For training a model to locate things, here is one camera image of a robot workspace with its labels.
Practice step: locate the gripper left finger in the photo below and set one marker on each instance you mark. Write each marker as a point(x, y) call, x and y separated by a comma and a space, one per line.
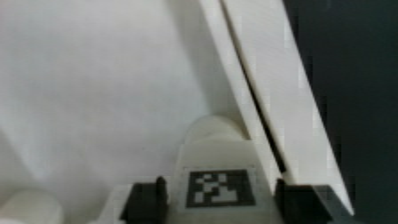
point(147, 206)

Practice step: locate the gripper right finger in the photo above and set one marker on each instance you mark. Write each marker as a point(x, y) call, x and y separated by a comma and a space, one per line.
point(310, 204)

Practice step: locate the white leg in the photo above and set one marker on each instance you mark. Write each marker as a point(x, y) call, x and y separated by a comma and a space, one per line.
point(220, 188)

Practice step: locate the white square tabletop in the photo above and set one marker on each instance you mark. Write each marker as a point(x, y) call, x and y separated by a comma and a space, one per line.
point(120, 68)

